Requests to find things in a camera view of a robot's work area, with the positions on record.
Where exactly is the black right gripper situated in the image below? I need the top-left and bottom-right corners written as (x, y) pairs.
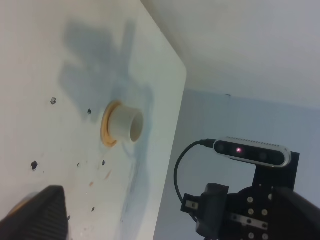
top-left (180, 152), bottom-right (300, 240)

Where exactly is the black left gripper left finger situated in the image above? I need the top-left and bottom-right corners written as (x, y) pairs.
top-left (0, 185), bottom-right (69, 240)

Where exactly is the black camera cable right arm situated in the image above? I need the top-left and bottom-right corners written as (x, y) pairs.
top-left (173, 138), bottom-right (216, 204)

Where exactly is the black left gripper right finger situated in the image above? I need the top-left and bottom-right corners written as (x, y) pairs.
top-left (271, 187), bottom-right (320, 240)

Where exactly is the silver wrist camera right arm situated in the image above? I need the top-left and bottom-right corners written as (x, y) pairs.
top-left (213, 137), bottom-right (292, 168)

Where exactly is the orange coaster far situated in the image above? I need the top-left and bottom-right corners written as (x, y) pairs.
top-left (100, 100), bottom-right (122, 148)

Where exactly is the white teacup far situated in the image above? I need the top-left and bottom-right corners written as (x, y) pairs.
top-left (108, 105), bottom-right (144, 143)

